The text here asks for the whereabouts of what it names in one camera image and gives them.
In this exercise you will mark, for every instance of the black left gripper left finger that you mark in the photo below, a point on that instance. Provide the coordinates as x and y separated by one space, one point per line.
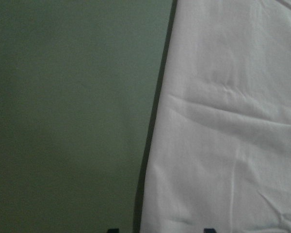
112 230

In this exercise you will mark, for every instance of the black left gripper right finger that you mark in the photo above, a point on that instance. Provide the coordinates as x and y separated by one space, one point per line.
208 230

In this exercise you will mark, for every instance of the pink Snoopy t-shirt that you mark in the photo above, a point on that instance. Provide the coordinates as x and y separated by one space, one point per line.
220 154

